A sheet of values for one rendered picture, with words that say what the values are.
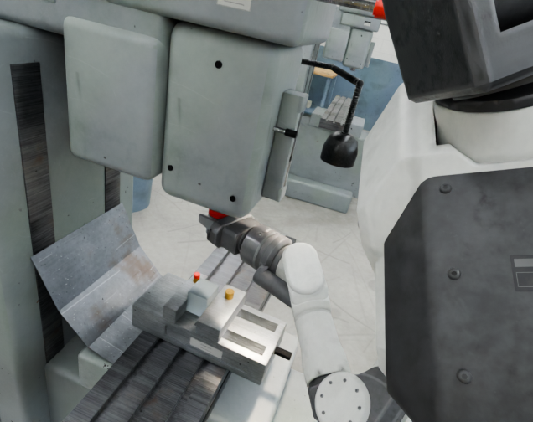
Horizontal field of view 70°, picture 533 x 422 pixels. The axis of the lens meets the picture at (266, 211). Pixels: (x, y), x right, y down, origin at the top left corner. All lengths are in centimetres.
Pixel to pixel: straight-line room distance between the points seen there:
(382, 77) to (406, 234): 693
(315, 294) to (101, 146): 48
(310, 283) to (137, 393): 45
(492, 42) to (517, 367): 18
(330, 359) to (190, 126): 44
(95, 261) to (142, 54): 61
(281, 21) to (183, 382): 74
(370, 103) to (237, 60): 668
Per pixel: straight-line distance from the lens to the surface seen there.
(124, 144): 76
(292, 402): 120
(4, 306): 105
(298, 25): 59
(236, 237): 77
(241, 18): 61
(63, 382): 126
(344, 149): 77
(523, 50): 25
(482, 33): 24
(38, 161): 93
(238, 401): 102
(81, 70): 78
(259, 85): 63
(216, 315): 92
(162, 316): 96
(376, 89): 724
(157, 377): 94
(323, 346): 64
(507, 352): 28
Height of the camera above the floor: 168
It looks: 28 degrees down
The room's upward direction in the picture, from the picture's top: 12 degrees clockwise
